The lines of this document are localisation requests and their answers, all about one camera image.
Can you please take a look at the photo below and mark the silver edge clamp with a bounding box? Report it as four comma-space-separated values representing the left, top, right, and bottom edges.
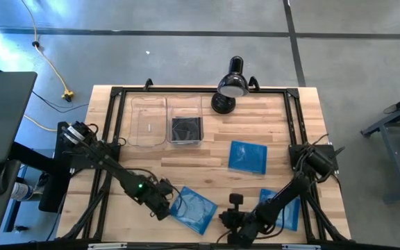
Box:
87, 242, 128, 250
281, 243, 323, 250

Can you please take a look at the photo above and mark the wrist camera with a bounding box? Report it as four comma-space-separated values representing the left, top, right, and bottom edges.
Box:
158, 177, 175, 192
228, 193, 245, 206

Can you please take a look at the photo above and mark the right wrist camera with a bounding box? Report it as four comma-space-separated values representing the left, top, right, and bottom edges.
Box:
228, 193, 245, 206

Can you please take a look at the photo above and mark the thin black floor cable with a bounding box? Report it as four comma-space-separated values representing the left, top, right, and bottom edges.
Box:
0, 65, 90, 114

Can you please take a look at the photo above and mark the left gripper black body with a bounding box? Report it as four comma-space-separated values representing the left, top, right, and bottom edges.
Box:
151, 190, 176, 221

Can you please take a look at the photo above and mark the black jewel case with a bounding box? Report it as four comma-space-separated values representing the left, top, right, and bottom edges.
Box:
171, 117, 201, 142

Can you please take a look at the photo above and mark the blue-grey metal cart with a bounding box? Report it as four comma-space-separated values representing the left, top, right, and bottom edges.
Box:
360, 86, 400, 206

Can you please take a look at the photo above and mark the dark grey monitor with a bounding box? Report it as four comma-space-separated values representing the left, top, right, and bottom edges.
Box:
0, 71, 38, 165

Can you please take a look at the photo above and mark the pale yellow cable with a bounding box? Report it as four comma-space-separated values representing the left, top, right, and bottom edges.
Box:
22, 114, 59, 133

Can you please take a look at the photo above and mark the black support stand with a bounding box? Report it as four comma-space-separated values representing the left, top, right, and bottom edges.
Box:
8, 120, 82, 213

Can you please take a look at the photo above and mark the black desk lamp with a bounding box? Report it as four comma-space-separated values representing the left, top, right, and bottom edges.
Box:
210, 56, 250, 115

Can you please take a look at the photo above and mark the clear plastic bottle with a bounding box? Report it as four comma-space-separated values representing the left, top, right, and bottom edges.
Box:
10, 181, 37, 202

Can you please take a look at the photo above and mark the black aluminium table frame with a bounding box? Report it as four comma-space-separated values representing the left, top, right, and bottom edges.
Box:
56, 85, 352, 244

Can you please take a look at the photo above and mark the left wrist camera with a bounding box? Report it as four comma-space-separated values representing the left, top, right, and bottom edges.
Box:
158, 177, 175, 192

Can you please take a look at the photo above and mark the clear plastic bin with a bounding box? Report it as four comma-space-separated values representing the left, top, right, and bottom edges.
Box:
126, 94, 168, 148
165, 94, 205, 147

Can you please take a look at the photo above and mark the thin black cart cable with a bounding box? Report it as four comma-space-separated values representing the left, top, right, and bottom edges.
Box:
383, 103, 400, 115

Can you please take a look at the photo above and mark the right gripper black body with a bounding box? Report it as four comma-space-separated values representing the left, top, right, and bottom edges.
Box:
219, 209, 247, 231

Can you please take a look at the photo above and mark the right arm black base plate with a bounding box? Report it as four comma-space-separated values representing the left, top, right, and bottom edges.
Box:
288, 144, 340, 174

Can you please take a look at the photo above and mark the yellow extension cord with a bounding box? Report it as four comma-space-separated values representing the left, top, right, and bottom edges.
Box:
19, 0, 76, 103

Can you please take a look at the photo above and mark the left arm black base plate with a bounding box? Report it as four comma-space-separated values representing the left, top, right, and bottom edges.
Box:
69, 142, 118, 172

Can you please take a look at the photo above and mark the blue jewel case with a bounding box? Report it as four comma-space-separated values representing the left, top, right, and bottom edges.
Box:
169, 185, 219, 236
227, 140, 268, 175
258, 188, 301, 232

